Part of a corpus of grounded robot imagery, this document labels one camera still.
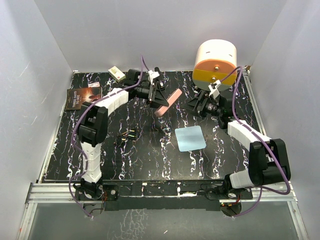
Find light blue cleaning cloth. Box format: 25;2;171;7
175;125;207;152

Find small pink card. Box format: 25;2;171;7
88;82;100;88

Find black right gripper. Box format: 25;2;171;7
181;90;224;119

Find round drawer cabinet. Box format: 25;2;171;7
192;39;238;91

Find black sunglasses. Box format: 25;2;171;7
114;128;139;147

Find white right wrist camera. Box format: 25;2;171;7
208;80;221;100

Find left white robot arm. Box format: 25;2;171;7
75;67;170;200

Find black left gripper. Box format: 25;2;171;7
135;82;169;110

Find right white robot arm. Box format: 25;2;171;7
182;90;291;199

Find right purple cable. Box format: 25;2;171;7
219;66;292;218

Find small cream box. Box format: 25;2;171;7
108;66;126;83

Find black marker pen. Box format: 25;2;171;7
154;67;165;91

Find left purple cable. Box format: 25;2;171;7
67;54;151;219

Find dark book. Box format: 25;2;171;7
65;86;102;111

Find purple cable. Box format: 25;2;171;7
219;66;292;218
67;54;151;219

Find pink glasses case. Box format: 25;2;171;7
154;88;182;118

